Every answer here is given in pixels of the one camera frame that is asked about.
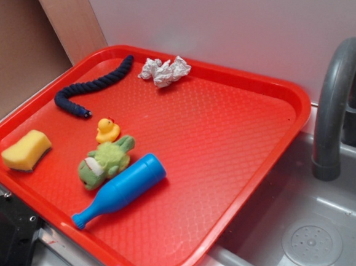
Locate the dark blue rope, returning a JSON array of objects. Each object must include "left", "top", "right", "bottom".
[{"left": 51, "top": 54, "right": 139, "bottom": 121}]

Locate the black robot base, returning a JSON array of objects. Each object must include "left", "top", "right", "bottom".
[{"left": 0, "top": 195, "right": 41, "bottom": 266}]

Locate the red plastic tray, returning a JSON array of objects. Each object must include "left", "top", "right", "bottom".
[{"left": 0, "top": 45, "right": 311, "bottom": 266}]

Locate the blue plastic toy bottle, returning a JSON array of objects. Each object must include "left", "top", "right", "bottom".
[{"left": 72, "top": 154, "right": 167, "bottom": 229}]

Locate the crumpled white paper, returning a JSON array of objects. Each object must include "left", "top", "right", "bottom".
[{"left": 138, "top": 56, "right": 192, "bottom": 88}]

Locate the yellow rubber duck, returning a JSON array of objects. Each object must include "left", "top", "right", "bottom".
[{"left": 96, "top": 118, "right": 121, "bottom": 144}]

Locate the green plush frog toy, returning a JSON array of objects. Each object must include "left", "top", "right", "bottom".
[{"left": 77, "top": 135, "right": 136, "bottom": 190}]

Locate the grey toy sink basin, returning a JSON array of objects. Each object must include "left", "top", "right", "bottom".
[{"left": 210, "top": 133, "right": 356, "bottom": 266}]

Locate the yellow sponge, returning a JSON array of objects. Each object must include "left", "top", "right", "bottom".
[{"left": 1, "top": 130, "right": 52, "bottom": 172}]

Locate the wooden board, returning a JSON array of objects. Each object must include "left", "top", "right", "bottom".
[{"left": 38, "top": 0, "right": 108, "bottom": 65}]

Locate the grey toy faucet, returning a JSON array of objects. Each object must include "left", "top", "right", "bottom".
[{"left": 311, "top": 37, "right": 356, "bottom": 181}]

